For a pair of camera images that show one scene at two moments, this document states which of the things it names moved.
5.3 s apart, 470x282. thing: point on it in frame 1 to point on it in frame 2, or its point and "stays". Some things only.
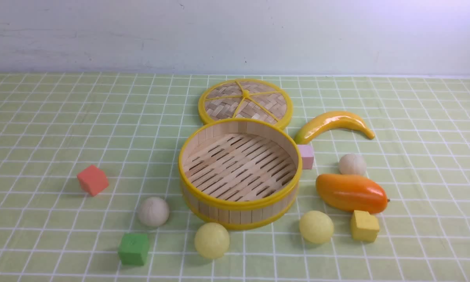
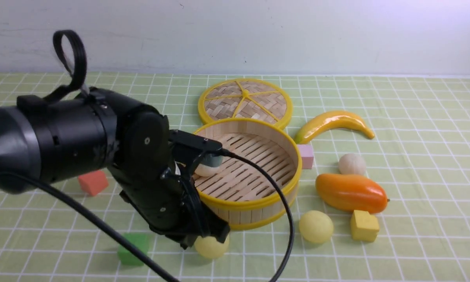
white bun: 352,164 stays
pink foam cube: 307,153 stays
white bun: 153,212 to 204,170
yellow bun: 316,227 stays
